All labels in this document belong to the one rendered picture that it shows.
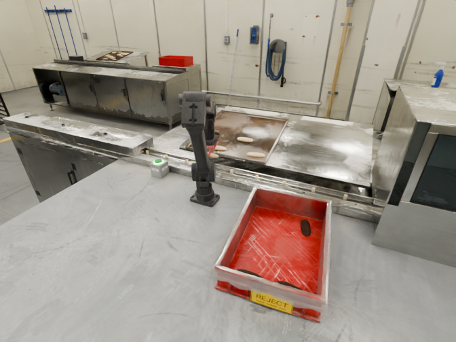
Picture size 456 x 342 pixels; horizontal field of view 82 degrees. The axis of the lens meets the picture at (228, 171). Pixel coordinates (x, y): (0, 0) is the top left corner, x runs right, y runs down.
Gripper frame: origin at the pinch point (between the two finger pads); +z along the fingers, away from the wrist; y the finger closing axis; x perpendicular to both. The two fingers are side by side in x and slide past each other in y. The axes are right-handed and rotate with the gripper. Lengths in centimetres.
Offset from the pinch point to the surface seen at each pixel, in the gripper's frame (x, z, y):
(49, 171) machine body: -136, 39, 10
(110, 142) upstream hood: -63, 2, 8
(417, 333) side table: 91, 10, 54
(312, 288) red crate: 63, 10, 52
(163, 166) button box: -20.4, 5.5, 14.0
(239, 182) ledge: 21.2, 7.1, 9.2
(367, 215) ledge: 78, 8, 10
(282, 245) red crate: 50, 10, 38
